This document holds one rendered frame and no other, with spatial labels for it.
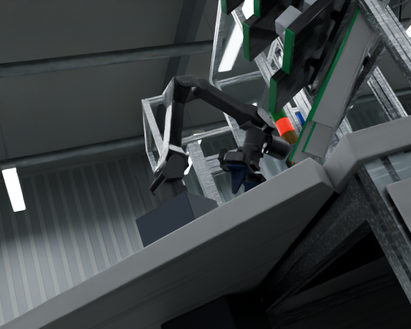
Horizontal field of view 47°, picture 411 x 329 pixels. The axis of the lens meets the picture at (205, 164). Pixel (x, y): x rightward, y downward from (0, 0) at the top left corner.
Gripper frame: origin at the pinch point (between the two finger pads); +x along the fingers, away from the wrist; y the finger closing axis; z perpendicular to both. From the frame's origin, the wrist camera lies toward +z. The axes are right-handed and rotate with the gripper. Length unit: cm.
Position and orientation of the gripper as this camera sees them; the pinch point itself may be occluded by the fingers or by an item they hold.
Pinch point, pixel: (242, 187)
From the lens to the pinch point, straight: 128.9
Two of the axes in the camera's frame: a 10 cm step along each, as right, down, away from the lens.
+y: -4.2, -4.1, -8.1
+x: -2.5, 9.1, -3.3
